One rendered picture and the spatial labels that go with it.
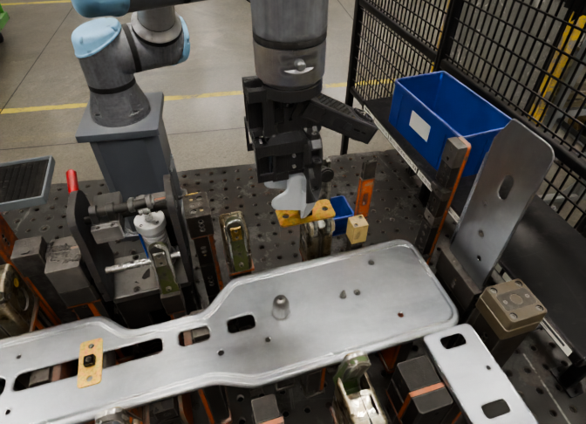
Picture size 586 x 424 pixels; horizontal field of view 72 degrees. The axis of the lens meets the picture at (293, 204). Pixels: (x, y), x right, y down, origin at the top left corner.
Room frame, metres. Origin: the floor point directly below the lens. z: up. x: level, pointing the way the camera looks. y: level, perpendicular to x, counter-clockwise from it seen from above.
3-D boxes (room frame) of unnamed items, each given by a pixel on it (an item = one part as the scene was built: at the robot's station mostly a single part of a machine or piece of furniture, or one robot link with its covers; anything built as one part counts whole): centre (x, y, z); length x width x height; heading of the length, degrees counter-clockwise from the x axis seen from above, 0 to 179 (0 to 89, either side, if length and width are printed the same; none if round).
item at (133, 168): (0.97, 0.47, 0.90); 0.21 x 0.21 x 0.40; 10
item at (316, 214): (0.42, -0.02, 1.26); 0.08 x 0.04 x 0.01; 106
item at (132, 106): (0.97, 0.47, 1.15); 0.15 x 0.15 x 0.10
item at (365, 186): (0.63, -0.15, 0.95); 0.03 x 0.01 x 0.50; 107
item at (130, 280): (0.54, 0.31, 0.94); 0.18 x 0.13 x 0.49; 107
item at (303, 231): (0.61, -0.05, 0.88); 0.07 x 0.06 x 0.35; 17
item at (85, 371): (0.32, 0.35, 1.01); 0.08 x 0.04 x 0.01; 17
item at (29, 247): (0.50, 0.50, 0.90); 0.05 x 0.05 x 0.40; 17
